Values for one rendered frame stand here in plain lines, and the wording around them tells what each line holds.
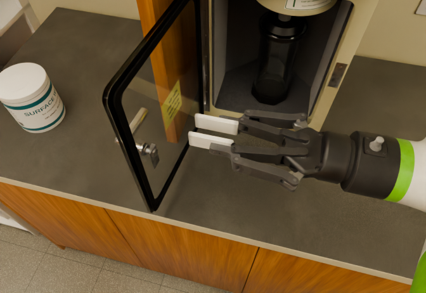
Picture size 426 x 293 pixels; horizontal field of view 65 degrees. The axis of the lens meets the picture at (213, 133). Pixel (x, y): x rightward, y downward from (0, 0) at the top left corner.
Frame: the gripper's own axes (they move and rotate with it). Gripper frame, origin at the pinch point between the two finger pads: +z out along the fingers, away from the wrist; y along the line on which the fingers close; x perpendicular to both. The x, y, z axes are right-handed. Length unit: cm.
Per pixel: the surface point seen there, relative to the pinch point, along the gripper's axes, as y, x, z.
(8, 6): -64, 34, 101
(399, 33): -69, 25, -43
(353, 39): -26.3, -1.9, -20.6
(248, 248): 0, 51, -10
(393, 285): 0, 51, -48
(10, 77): -17, 18, 58
